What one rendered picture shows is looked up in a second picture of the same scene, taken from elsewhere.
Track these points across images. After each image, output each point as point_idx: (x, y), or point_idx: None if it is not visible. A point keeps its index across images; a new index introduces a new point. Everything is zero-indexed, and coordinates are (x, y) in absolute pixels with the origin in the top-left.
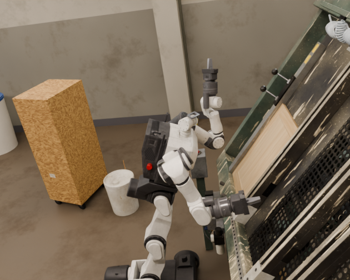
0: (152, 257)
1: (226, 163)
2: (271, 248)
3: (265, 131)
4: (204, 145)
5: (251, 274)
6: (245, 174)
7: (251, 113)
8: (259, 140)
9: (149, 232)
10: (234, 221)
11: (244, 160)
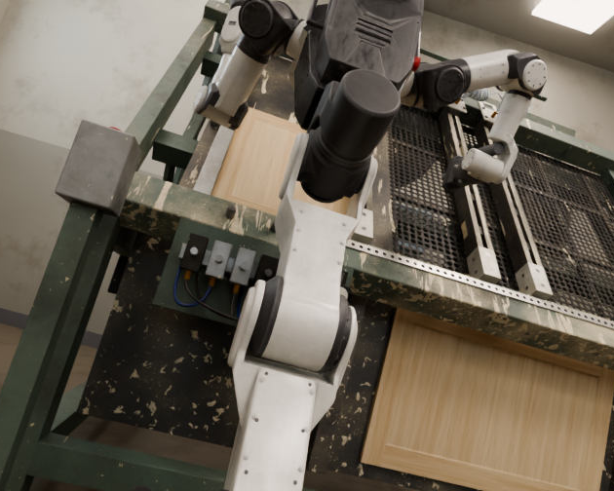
0: (337, 385)
1: (175, 184)
2: (477, 227)
3: (247, 136)
4: (236, 108)
5: (488, 261)
6: (270, 194)
7: (163, 105)
8: (242, 147)
9: (338, 282)
10: (365, 245)
11: (230, 176)
